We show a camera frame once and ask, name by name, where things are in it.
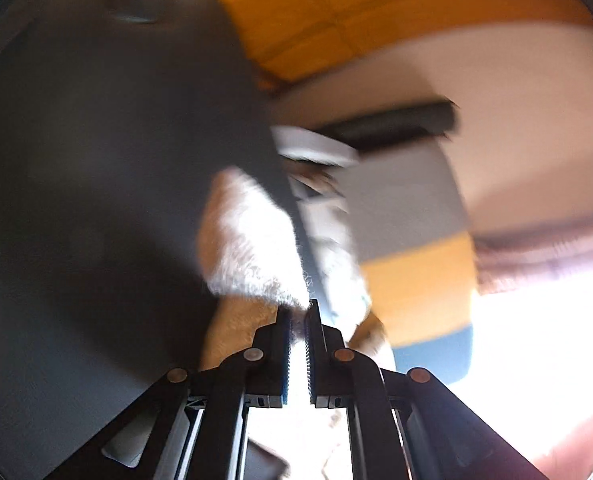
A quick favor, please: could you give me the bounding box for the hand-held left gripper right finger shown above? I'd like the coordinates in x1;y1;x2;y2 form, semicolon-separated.
303;299;552;480

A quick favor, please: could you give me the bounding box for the pink patterned curtain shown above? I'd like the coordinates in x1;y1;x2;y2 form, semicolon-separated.
473;220;593;296

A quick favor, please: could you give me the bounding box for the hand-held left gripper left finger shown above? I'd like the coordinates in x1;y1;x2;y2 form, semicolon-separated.
44;305;293;480

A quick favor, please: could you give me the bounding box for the large barred window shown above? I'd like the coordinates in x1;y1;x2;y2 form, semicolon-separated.
469;270;593;461

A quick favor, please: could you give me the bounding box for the white knit sweater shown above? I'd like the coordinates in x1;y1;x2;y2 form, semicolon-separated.
196;167;394;376

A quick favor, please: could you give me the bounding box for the grey yellow blue sofa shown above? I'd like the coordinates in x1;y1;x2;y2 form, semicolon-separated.
271;125;477;386

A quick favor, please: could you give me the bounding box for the black leather bench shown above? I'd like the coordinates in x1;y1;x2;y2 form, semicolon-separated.
0;0;317;480

